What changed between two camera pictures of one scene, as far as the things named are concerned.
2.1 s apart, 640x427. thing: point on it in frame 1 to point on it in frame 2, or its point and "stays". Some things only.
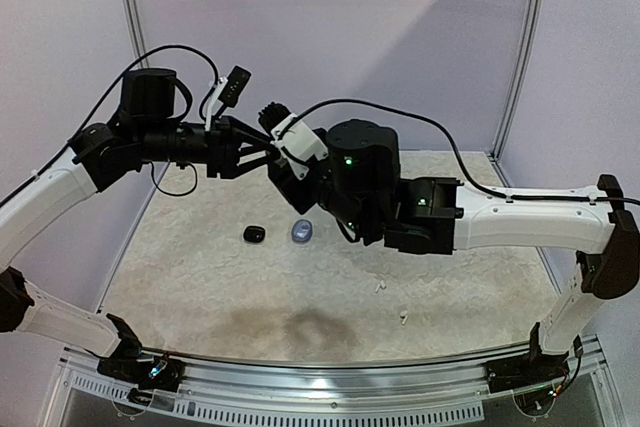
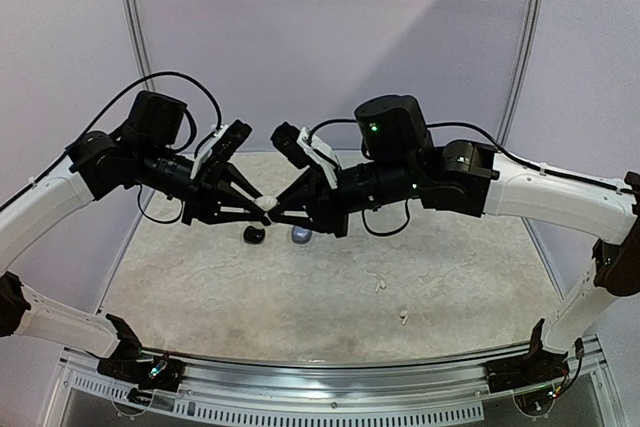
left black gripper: (226, 132) to (209, 199)
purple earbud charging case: (301, 231) stays
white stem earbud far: (381, 285) stays
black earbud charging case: (254, 234) stays
